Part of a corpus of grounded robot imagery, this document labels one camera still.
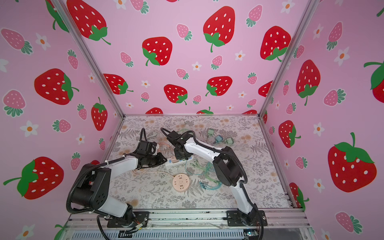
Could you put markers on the teal plug adapter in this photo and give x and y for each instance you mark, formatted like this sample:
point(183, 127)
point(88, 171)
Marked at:
point(218, 139)

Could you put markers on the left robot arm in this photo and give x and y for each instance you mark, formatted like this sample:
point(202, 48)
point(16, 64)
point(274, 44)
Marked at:
point(90, 191)

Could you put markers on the round pink power socket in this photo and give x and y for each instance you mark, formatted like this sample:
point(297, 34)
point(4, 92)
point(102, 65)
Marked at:
point(181, 183)

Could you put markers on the white blue power strip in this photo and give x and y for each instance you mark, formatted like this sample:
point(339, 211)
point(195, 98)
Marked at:
point(182, 161)

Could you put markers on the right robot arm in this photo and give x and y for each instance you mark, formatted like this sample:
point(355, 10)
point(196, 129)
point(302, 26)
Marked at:
point(228, 168)

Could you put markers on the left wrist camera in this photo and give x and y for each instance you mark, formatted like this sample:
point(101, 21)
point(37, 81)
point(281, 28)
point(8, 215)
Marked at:
point(148, 148)

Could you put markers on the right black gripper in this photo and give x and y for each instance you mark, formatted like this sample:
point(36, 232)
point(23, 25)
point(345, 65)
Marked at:
point(178, 155)

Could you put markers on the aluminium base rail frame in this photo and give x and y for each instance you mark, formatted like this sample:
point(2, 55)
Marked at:
point(196, 224)

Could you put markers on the pink plug adapter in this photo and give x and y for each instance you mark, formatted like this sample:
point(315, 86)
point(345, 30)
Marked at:
point(173, 160)

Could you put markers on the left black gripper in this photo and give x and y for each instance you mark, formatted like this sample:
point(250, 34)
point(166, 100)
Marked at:
point(161, 160)

